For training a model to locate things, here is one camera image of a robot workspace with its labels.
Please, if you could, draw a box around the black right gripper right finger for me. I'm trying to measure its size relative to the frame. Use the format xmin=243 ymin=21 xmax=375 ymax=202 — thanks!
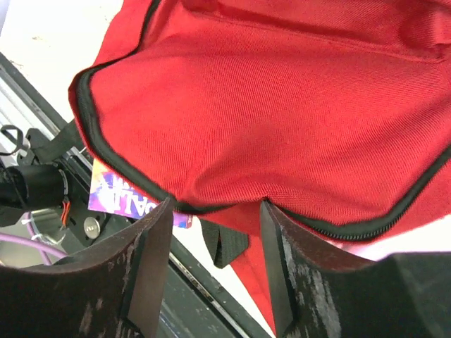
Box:
xmin=260 ymin=201 xmax=450 ymax=337

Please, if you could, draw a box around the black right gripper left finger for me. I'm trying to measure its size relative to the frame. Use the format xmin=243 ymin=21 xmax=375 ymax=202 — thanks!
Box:
xmin=1 ymin=199 xmax=173 ymax=337

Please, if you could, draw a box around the orange purple Roald Dahl book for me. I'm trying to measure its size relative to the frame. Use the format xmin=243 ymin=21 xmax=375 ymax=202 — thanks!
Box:
xmin=87 ymin=158 xmax=194 ymax=230

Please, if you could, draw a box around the red student backpack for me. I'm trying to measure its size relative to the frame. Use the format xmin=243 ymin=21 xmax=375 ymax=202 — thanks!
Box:
xmin=68 ymin=1 xmax=450 ymax=325

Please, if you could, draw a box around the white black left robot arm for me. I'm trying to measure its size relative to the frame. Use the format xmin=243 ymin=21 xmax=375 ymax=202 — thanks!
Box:
xmin=1 ymin=165 xmax=69 ymax=211

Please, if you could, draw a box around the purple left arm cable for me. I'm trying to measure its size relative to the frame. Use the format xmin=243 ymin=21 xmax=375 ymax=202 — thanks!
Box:
xmin=0 ymin=232 xmax=68 ymax=261

